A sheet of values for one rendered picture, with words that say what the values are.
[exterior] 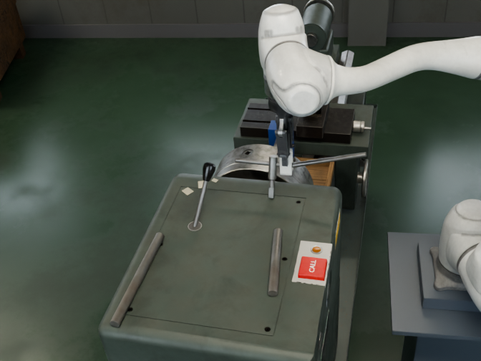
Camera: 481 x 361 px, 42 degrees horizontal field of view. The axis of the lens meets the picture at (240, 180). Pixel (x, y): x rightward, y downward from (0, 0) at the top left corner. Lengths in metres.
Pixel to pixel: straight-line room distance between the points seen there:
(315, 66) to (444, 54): 0.38
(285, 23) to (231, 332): 0.66
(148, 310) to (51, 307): 1.86
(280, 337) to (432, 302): 0.81
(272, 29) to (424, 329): 1.08
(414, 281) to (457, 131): 2.17
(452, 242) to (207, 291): 0.82
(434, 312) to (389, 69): 0.94
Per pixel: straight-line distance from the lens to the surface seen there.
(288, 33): 1.35
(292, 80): 1.21
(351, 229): 2.59
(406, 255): 2.22
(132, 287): 1.44
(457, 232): 1.92
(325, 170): 2.33
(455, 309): 2.08
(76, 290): 3.28
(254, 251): 1.50
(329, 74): 1.26
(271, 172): 1.60
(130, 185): 3.82
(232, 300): 1.40
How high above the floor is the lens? 2.32
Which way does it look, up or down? 39 degrees down
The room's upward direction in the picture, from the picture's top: 6 degrees counter-clockwise
